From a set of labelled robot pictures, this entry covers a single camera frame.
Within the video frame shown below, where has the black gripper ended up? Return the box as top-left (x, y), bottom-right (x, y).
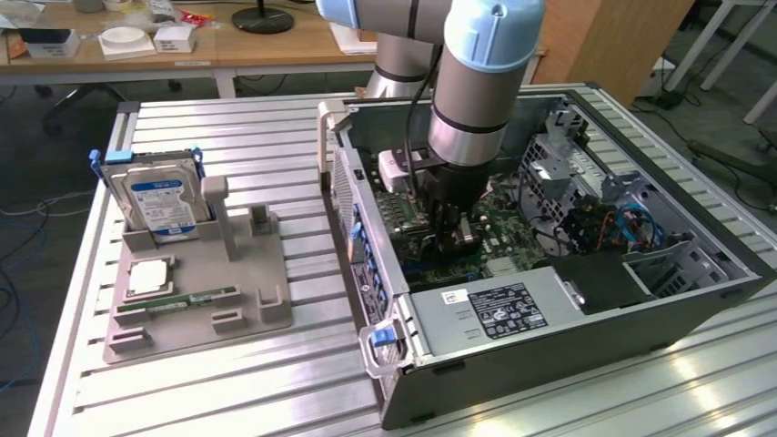
top-left (422, 161), bottom-right (490, 255)

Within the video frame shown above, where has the green motherboard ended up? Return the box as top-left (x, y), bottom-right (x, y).
top-left (370, 175), bottom-right (568, 292)

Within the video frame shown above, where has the metal drive cage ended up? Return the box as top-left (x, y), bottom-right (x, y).
top-left (518, 107), bottom-right (615, 229)

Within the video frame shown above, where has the grey power supply unit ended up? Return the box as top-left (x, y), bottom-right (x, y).
top-left (407, 266), bottom-right (584, 359)

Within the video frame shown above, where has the open black PC case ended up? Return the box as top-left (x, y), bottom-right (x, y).
top-left (317, 87), bottom-right (777, 432)

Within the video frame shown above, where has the wooden cabinet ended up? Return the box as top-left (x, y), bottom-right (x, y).
top-left (531, 0), bottom-right (696, 99)

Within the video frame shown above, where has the wooden desk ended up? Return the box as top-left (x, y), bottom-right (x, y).
top-left (0, 0), bottom-right (378, 99)

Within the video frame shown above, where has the hard disk in blue caddy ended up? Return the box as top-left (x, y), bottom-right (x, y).
top-left (87, 148), bottom-right (205, 244)

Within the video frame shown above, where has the black round lamp base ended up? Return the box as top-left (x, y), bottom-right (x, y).
top-left (230, 0), bottom-right (297, 36)

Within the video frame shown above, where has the green RAM stick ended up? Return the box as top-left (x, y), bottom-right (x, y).
top-left (115, 286), bottom-right (235, 313)

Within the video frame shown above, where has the grey parts rack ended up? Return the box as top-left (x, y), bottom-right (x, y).
top-left (101, 175), bottom-right (297, 366)

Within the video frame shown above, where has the silver CPU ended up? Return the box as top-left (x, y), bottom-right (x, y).
top-left (129, 261), bottom-right (174, 295)

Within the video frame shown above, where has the white labelled box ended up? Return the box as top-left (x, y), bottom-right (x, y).
top-left (151, 25), bottom-right (198, 54)

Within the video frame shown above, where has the white round part on box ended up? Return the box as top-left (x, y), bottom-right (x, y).
top-left (97, 25), bottom-right (158, 62)

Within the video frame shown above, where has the white box dark top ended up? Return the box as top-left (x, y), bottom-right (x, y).
top-left (17, 27), bottom-right (82, 60)

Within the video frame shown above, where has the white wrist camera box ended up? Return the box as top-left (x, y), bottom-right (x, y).
top-left (375, 149), bottom-right (427, 195)

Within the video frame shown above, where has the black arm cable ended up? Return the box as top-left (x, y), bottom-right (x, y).
top-left (403, 0), bottom-right (442, 201)

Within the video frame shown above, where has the orange wire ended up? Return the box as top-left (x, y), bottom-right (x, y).
top-left (591, 207), bottom-right (626, 249)

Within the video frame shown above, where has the blue wire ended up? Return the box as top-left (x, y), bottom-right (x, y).
top-left (610, 204), bottom-right (663, 252)

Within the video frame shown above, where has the white table frame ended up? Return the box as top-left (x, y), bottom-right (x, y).
top-left (662, 0), bottom-right (777, 125)

